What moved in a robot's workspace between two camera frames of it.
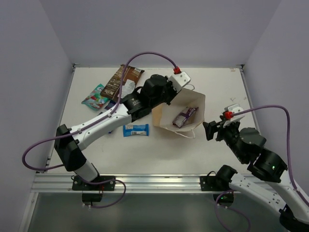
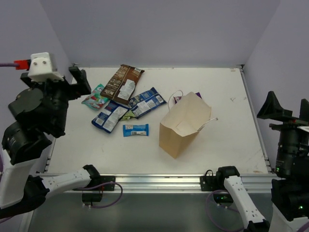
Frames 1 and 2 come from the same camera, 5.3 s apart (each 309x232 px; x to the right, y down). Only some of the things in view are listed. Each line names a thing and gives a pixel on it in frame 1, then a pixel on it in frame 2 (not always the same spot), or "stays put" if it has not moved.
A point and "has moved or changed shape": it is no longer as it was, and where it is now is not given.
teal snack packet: x=95 y=100 stays put
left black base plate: x=79 y=184 stays put
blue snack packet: x=129 y=130 stays put
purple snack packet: x=187 y=113 -> x=177 y=98
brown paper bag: x=164 y=115 has moved or changed shape
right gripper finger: x=210 y=133 -> x=272 y=109
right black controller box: x=224 y=198 stays put
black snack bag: x=112 y=88 stays put
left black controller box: x=91 y=197 stays put
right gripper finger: x=211 y=127 -> x=304 y=112
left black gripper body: x=169 y=91 -> x=70 y=89
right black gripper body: x=229 y=133 -> x=290 y=124
